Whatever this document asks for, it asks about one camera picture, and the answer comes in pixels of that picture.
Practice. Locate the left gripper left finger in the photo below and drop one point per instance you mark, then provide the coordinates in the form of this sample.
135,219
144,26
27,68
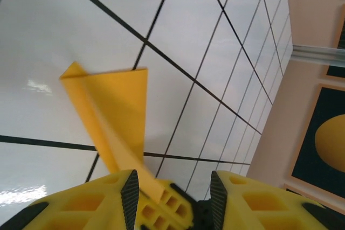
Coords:
67,208

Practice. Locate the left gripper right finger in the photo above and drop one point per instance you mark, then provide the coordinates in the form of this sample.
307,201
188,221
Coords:
269,208

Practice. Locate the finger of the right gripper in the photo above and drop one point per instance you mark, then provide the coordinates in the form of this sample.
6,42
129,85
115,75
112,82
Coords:
167,214

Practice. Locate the yellow-orange cloth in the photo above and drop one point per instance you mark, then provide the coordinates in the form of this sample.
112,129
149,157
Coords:
113,100

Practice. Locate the wall panel orange oval feathers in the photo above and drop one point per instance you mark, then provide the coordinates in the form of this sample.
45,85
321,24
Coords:
323,133

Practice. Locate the aluminium corner post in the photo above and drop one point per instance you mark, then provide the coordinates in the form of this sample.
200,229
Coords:
318,55

